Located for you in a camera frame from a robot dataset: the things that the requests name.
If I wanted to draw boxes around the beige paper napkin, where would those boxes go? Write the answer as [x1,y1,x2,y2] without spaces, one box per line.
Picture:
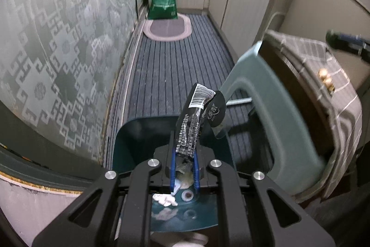
[175,162,194,189]

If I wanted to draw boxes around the silver refrigerator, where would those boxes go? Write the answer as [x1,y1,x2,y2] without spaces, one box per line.
[279,0,369,41]

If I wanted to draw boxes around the frosted patterned sliding door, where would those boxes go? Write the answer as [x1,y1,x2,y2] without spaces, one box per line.
[1,0,145,180]

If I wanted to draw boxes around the oval grey pink mat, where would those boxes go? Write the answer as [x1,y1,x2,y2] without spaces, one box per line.
[144,13,192,42]

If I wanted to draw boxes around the white tissue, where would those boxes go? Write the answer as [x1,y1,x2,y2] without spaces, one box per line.
[152,194,178,207]

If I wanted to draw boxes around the dark teal trash bin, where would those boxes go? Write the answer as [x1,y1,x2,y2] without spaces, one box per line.
[112,116,234,233]

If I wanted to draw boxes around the black snack wrapper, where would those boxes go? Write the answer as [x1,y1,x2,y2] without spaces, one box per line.
[175,83,226,160]

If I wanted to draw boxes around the dark avocado peel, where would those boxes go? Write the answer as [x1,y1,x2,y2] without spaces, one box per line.
[181,190,194,202]

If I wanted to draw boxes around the grey checked tablecloth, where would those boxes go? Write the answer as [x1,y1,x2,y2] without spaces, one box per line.
[263,30,362,203]

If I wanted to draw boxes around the grey-green plastic stool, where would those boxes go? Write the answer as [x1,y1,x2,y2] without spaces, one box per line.
[219,41,326,195]

